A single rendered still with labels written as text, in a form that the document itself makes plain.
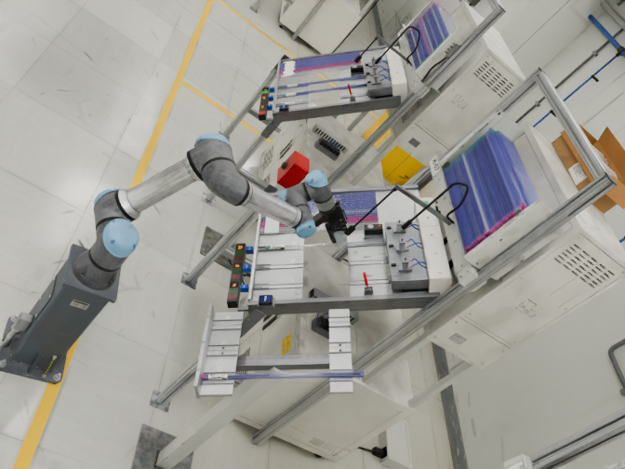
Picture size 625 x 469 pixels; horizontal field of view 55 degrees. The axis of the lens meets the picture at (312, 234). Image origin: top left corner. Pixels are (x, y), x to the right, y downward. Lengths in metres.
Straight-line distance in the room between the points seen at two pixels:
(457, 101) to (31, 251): 2.27
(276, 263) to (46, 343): 0.91
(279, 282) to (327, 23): 4.64
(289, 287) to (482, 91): 1.68
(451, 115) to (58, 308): 2.27
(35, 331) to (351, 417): 1.37
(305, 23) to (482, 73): 3.50
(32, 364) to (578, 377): 2.71
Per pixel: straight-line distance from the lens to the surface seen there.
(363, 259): 2.41
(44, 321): 2.36
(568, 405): 3.63
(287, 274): 2.38
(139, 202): 2.12
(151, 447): 2.67
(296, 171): 3.08
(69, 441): 2.55
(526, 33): 5.32
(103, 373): 2.73
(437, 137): 3.56
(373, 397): 2.72
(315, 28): 6.70
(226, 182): 1.94
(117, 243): 2.05
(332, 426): 2.90
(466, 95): 3.46
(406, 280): 2.24
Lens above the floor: 2.17
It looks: 31 degrees down
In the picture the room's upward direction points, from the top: 46 degrees clockwise
